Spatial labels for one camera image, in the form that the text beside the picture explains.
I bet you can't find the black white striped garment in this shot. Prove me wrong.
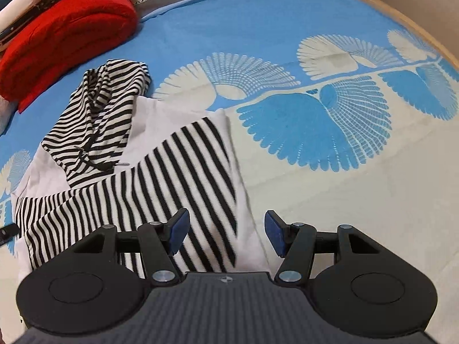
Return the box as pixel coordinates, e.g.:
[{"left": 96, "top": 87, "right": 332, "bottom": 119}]
[{"left": 13, "top": 58, "right": 273, "bottom": 277}]

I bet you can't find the white folded clothes stack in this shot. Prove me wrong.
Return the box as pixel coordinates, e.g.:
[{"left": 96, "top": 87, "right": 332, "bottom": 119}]
[{"left": 1, "top": 0, "right": 61, "bottom": 52}]

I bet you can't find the blue cream patterned bedspread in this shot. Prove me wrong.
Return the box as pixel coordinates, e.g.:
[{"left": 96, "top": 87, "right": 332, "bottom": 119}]
[{"left": 1, "top": 0, "right": 458, "bottom": 343}]

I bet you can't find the red folded blanket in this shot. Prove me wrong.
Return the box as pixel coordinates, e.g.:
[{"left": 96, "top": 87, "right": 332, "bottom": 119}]
[{"left": 1, "top": 0, "right": 139, "bottom": 111}]

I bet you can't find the wooden bed frame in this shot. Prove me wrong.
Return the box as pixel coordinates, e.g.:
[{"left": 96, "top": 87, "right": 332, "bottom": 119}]
[{"left": 297, "top": 0, "right": 459, "bottom": 69}]

